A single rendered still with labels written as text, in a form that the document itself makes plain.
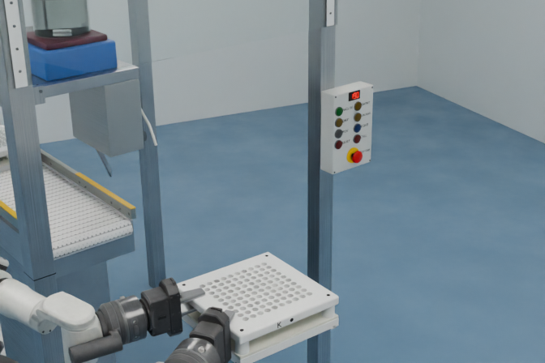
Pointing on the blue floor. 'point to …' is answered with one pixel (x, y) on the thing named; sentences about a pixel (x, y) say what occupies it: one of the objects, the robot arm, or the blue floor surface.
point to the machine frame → (30, 190)
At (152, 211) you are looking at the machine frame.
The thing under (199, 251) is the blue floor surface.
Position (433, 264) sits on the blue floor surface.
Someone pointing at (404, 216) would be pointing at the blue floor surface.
